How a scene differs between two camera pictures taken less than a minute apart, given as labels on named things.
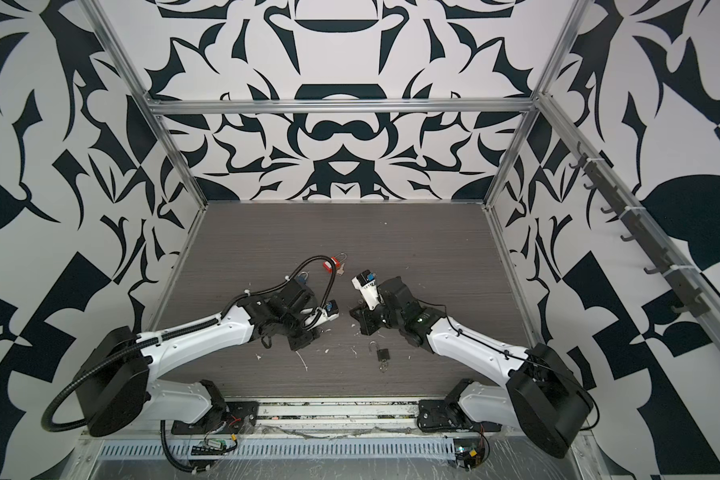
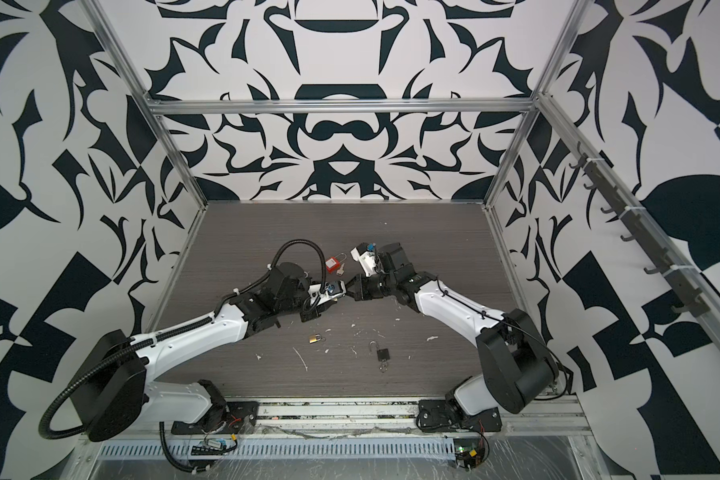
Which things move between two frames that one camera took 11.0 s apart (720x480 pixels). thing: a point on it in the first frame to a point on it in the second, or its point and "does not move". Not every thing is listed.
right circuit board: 468,452 does not move
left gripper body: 302,337 to 309,312
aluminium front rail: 327,415 does not move
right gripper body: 375,319 to 371,288
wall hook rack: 683,280 does not move
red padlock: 338,259 does not move
